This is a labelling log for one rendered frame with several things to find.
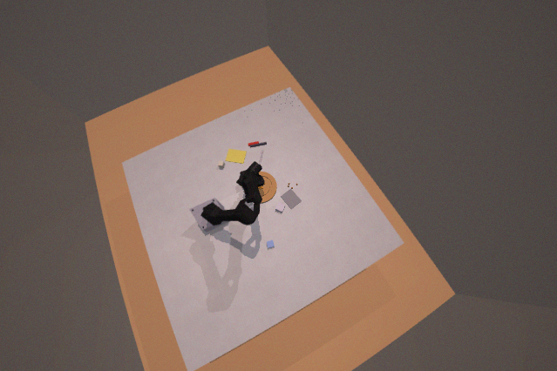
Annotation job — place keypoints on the orange round board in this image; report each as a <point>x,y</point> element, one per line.
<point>269,188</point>

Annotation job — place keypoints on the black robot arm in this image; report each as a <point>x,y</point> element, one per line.
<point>242,213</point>

